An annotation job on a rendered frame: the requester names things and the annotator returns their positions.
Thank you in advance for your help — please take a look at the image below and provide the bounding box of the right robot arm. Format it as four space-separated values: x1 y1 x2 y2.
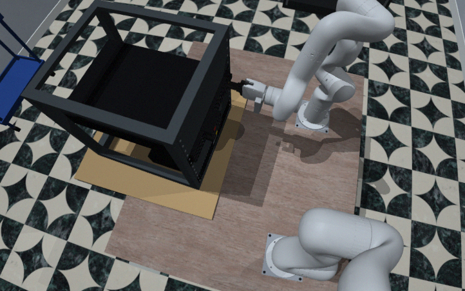
254 0 395 130

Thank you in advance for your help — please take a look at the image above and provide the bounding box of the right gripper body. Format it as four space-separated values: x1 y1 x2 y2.
242 79 267 101

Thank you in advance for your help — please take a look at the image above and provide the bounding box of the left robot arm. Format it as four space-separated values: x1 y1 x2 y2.
265 207 404 291

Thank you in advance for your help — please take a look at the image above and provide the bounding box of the tan flat board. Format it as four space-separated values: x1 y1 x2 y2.
74 89 247 220

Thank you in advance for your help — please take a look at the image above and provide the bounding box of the black metal rack frame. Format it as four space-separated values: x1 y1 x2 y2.
21 0 231 190

